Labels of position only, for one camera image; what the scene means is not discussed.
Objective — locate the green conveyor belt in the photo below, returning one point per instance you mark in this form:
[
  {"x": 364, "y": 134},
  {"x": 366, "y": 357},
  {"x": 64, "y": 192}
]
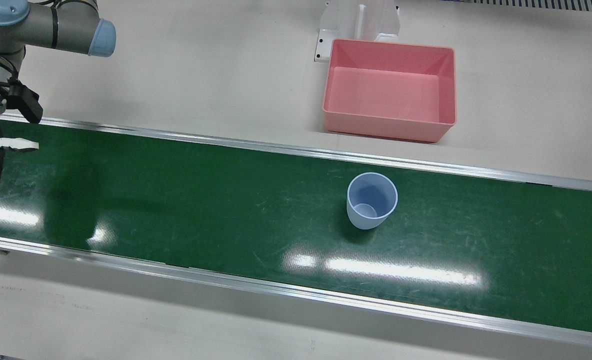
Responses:
[{"x": 176, "y": 200}]

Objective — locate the white bracket stand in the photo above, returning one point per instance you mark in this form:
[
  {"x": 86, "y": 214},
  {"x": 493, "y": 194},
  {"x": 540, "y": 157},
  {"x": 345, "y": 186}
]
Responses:
[{"x": 341, "y": 20}]

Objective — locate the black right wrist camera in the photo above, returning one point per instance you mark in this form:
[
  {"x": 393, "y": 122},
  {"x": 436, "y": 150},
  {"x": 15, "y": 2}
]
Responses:
[{"x": 26, "y": 102}]

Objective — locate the light blue plastic cup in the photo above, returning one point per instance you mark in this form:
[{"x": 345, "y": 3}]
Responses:
[{"x": 363, "y": 220}]

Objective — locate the pink plastic box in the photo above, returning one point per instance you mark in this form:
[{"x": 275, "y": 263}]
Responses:
[{"x": 386, "y": 95}]

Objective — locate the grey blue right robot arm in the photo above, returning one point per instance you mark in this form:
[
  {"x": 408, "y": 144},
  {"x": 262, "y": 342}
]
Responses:
[{"x": 51, "y": 25}]

